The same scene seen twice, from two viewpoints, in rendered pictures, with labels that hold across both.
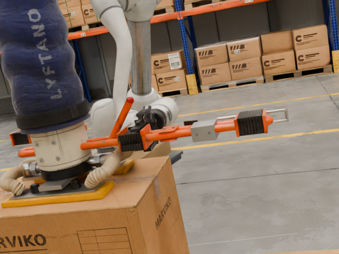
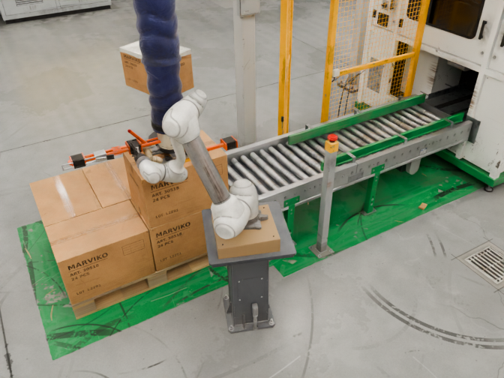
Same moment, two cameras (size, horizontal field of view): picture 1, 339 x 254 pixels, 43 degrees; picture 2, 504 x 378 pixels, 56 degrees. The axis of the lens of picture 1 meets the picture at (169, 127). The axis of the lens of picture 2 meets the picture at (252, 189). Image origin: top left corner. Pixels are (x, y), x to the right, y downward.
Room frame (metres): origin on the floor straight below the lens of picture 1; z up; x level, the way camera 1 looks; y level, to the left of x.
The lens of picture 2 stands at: (3.66, -1.20, 2.63)
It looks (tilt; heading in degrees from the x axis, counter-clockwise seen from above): 36 degrees down; 135
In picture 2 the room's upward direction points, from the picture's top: 1 degrees counter-clockwise
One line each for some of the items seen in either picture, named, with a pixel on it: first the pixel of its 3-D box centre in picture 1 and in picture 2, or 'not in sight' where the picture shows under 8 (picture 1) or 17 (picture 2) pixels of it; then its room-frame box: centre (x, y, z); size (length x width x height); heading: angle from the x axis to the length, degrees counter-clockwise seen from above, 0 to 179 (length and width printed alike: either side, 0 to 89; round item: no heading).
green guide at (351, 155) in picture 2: not in sight; (400, 140); (2.09, 2.12, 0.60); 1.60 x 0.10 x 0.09; 75
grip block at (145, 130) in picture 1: (135, 137); (133, 146); (1.27, 0.11, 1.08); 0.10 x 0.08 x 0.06; 163
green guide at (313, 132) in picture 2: not in sight; (358, 115); (1.57, 2.26, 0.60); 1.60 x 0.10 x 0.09; 75
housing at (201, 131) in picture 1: (205, 130); (100, 155); (1.21, -0.10, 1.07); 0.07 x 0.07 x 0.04; 73
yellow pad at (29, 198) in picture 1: (56, 189); not in sight; (1.25, 0.37, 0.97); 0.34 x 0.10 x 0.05; 73
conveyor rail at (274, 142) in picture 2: not in sight; (322, 132); (1.42, 1.93, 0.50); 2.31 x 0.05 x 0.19; 75
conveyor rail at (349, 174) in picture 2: not in sight; (371, 166); (2.05, 1.76, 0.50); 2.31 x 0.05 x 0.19; 75
